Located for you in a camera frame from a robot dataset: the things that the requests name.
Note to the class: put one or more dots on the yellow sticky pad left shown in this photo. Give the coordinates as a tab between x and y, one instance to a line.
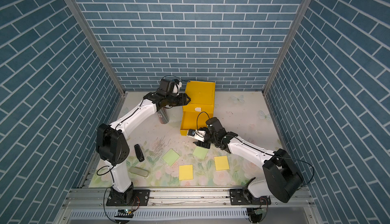
186	172

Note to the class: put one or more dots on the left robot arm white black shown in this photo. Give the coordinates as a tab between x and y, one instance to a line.
111	139

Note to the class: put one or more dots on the green sticky pad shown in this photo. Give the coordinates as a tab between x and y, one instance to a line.
170	157
200	152

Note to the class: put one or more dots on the black stapler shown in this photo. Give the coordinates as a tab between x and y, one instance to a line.
139	153

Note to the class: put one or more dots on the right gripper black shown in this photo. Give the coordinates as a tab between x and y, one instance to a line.
202	144

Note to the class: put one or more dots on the pen tube blue lid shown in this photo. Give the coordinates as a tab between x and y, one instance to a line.
163	116

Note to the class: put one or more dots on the yellow sticky pad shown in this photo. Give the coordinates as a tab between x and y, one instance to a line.
221	163
186	172

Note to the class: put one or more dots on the white cable duct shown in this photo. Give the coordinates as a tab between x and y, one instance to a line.
161	214

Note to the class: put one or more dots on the yellow sticky pad right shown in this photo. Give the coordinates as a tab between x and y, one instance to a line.
221	163

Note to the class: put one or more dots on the aluminium mounting rail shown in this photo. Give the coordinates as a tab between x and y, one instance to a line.
175	197

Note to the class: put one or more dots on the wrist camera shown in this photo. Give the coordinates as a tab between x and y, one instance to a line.
198	135
169	87

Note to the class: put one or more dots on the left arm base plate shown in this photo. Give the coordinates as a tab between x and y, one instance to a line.
129	198

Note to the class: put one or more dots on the grey green case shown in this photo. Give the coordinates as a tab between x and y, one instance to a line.
140	172

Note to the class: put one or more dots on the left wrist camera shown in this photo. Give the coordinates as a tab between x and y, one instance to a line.
169	87

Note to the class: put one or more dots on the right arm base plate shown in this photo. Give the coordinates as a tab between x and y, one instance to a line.
241	196

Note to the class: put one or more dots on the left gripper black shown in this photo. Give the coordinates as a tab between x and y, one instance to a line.
182	97

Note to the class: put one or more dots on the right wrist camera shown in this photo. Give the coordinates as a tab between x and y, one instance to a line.
198	135

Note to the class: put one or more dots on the yellow drawer cabinet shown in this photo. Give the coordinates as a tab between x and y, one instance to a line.
202	95

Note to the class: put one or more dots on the yellow drawer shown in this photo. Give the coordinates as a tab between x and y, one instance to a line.
194	120

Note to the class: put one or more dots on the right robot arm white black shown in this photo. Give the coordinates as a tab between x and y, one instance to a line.
282	176

